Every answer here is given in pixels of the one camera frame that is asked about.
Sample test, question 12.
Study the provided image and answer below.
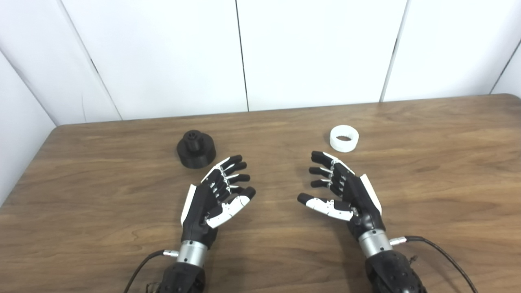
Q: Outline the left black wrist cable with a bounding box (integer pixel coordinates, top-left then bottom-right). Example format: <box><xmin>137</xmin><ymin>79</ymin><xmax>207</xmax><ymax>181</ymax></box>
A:
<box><xmin>123</xmin><ymin>249</ymin><xmax>180</xmax><ymax>293</ymax></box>

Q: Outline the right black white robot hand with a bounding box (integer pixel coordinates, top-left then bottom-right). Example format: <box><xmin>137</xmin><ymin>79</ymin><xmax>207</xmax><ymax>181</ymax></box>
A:
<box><xmin>297</xmin><ymin>151</ymin><xmax>386</xmax><ymax>242</ymax></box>

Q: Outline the white toothed plastic ring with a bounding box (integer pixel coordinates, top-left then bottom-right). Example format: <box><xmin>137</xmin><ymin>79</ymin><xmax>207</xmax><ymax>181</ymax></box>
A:
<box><xmin>329</xmin><ymin>125</ymin><xmax>359</xmax><ymax>153</ymax></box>

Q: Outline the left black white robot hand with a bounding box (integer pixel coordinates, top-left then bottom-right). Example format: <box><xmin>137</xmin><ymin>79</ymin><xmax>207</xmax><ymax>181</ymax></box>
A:
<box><xmin>180</xmin><ymin>155</ymin><xmax>256</xmax><ymax>249</ymax></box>

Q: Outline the round black plastic part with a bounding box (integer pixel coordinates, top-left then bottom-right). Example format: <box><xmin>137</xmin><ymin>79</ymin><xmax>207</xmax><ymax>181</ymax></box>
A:
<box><xmin>176</xmin><ymin>130</ymin><xmax>217</xmax><ymax>169</ymax></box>

